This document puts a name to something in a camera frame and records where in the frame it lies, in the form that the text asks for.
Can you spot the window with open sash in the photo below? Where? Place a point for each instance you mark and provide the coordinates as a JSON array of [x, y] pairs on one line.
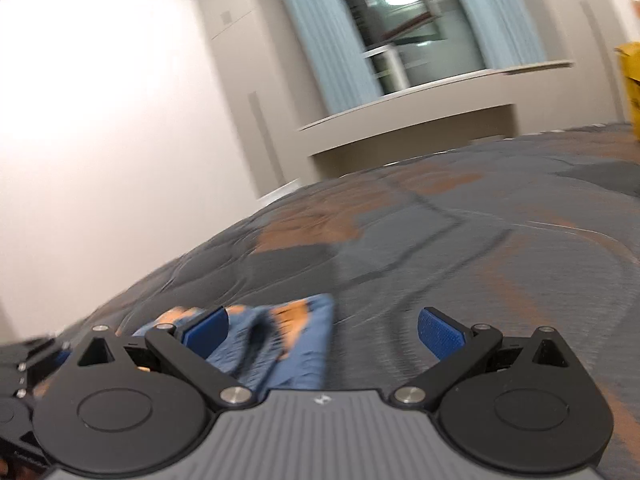
[[415, 25]]

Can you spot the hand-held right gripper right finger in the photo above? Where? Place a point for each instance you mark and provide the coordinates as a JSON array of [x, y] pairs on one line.
[[436, 331]]

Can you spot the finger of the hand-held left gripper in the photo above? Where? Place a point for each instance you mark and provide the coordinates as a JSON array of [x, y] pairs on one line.
[[30, 360]]

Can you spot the light blue curtain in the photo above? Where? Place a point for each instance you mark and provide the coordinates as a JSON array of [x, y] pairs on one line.
[[495, 15], [327, 40]]

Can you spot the grey and orange quilted bed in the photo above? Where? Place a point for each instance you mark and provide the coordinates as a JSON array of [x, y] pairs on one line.
[[450, 260]]

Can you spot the yellow paper bag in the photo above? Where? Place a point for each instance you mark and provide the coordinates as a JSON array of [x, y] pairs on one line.
[[631, 85]]

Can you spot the blue pants with orange print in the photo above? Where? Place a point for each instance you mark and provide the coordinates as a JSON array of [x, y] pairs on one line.
[[295, 340]]

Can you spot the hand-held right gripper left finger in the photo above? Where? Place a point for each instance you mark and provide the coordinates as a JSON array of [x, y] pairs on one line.
[[209, 329]]

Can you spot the beige window ledge cabinet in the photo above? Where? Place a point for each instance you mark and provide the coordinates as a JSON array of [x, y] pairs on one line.
[[415, 115]]

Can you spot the beige built-in wardrobe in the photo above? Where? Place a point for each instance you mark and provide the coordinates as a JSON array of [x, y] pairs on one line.
[[250, 85], [590, 45]]

